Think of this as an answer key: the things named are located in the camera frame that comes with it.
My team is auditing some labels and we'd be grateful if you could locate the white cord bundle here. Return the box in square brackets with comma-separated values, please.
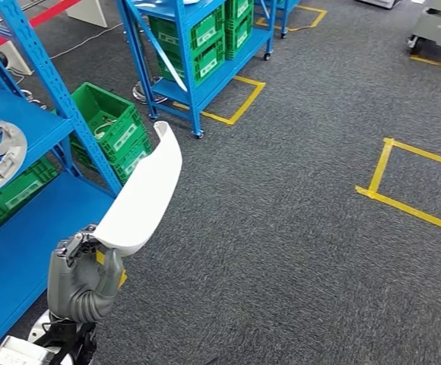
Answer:
[92, 118, 119, 141]

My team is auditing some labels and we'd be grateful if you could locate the red barrier belt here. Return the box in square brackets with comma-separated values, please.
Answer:
[0, 0, 82, 50]

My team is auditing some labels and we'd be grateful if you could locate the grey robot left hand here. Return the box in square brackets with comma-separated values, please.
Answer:
[47, 229, 125, 317]

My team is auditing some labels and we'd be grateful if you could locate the silver wheel hubcap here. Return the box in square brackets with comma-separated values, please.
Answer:
[0, 116, 28, 205]

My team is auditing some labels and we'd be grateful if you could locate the dark chrome stanchion post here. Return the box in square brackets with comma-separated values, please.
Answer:
[131, 27, 169, 106]

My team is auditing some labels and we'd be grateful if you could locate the green plastic crate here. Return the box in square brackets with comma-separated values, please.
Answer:
[0, 154, 61, 246]
[71, 135, 153, 186]
[226, 11, 254, 62]
[148, 4, 226, 54]
[224, 0, 254, 26]
[156, 37, 227, 87]
[69, 81, 147, 163]

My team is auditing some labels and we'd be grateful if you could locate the white desk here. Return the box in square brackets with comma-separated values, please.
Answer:
[66, 0, 108, 29]

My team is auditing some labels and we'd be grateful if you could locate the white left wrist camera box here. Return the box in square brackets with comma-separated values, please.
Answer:
[27, 308, 54, 344]

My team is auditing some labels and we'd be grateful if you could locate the blue metal shelf rack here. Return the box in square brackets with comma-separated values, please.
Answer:
[116, 0, 276, 139]
[0, 0, 124, 363]
[254, 0, 302, 40]

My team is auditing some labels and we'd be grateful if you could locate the white plastic body panel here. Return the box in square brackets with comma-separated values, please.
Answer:
[92, 120, 184, 258]

